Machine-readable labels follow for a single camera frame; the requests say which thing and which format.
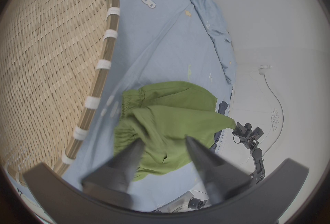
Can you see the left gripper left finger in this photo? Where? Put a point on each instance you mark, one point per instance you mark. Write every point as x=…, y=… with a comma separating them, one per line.
x=121, y=174

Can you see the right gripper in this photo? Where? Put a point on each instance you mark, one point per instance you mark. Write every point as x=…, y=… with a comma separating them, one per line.
x=245, y=131

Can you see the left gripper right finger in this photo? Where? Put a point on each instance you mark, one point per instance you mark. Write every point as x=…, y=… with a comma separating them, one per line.
x=214, y=174

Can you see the green shorts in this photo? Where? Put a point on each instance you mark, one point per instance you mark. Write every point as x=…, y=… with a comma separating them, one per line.
x=170, y=119

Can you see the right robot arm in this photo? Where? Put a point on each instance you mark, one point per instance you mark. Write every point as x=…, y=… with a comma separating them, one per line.
x=257, y=158

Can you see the round woven basket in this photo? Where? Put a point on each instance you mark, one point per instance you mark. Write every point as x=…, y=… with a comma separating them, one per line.
x=51, y=63

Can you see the dark blue T-shirt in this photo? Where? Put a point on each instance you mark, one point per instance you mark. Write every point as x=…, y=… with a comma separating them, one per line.
x=222, y=109

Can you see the pale blue quilt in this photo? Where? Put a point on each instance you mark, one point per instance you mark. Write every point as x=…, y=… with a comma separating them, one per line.
x=206, y=11

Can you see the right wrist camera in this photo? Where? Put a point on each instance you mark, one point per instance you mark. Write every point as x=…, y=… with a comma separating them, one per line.
x=257, y=132

